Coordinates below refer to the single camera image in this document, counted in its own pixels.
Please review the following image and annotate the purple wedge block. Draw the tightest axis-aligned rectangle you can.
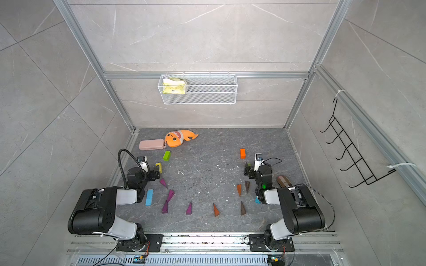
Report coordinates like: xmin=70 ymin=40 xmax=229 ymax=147
xmin=160 ymin=178 xmax=168 ymax=188
xmin=186 ymin=202 xmax=193 ymax=215
xmin=166 ymin=190 xmax=175 ymax=202
xmin=162 ymin=201 xmax=168 ymax=214

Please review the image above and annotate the yellow rectangular block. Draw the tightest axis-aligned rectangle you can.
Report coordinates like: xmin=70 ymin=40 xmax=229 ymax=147
xmin=155 ymin=162 xmax=163 ymax=174

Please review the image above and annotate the green rectangular block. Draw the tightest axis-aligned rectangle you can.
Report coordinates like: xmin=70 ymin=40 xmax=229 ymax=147
xmin=163 ymin=150 xmax=172 ymax=161

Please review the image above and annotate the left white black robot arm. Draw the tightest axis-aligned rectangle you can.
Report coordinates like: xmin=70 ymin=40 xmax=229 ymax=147
xmin=68 ymin=166 xmax=164 ymax=253

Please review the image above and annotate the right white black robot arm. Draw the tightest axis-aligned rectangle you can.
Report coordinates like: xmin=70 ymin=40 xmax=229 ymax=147
xmin=244 ymin=163 xmax=326 ymax=251

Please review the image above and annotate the dark walnut wedge block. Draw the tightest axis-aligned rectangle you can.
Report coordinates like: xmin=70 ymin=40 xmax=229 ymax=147
xmin=245 ymin=181 xmax=250 ymax=194

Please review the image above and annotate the orange brown wedge block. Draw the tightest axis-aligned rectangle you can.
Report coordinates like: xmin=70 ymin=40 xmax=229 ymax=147
xmin=236 ymin=184 xmax=242 ymax=197

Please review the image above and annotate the orange rectangular block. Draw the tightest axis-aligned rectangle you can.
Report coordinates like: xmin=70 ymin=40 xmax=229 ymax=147
xmin=240 ymin=149 xmax=246 ymax=159

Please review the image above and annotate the light blue eraser block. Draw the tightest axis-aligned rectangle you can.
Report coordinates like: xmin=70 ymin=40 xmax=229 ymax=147
xmin=145 ymin=189 xmax=154 ymax=206

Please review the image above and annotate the pink rectangular case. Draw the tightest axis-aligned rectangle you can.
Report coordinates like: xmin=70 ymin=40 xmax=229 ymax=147
xmin=139 ymin=139 xmax=165 ymax=151

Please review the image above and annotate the plaid brown cylinder case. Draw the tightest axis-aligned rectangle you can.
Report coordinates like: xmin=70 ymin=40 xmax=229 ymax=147
xmin=276 ymin=175 xmax=292 ymax=188

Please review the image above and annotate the dark brown wedge block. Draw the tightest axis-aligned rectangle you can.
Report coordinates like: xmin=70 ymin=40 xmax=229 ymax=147
xmin=240 ymin=202 xmax=247 ymax=216

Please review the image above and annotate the orange fish plush toy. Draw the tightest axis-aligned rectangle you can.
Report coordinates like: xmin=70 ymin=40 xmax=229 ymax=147
xmin=164 ymin=130 xmax=199 ymax=147

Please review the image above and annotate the reddish brown wedge block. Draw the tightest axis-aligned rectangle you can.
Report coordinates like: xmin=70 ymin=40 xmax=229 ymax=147
xmin=213 ymin=203 xmax=220 ymax=217

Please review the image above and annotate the yellow white cloth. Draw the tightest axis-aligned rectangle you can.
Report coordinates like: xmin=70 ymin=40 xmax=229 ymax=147
xmin=161 ymin=78 xmax=187 ymax=94

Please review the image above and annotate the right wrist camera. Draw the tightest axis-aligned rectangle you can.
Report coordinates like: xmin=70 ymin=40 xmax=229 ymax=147
xmin=254 ymin=153 xmax=264 ymax=171

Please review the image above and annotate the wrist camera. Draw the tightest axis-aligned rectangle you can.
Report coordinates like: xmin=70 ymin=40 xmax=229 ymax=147
xmin=137 ymin=156 xmax=150 ymax=172
xmin=254 ymin=153 xmax=264 ymax=171

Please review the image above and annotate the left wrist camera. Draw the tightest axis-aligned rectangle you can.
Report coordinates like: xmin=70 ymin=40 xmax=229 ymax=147
xmin=137 ymin=156 xmax=150 ymax=172

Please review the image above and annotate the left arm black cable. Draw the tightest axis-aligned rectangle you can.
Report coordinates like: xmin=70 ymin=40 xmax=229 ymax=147
xmin=117 ymin=148 xmax=143 ymax=189

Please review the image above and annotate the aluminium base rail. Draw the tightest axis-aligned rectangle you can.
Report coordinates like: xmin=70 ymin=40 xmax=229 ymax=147
xmin=62 ymin=232 xmax=349 ymax=266

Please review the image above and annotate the white wire wall basket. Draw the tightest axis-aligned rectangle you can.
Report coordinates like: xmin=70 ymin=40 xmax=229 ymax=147
xmin=158 ymin=74 xmax=238 ymax=105

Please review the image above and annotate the black wire hook rack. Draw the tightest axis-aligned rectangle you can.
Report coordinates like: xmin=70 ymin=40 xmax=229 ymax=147
xmin=320 ymin=98 xmax=397 ymax=188

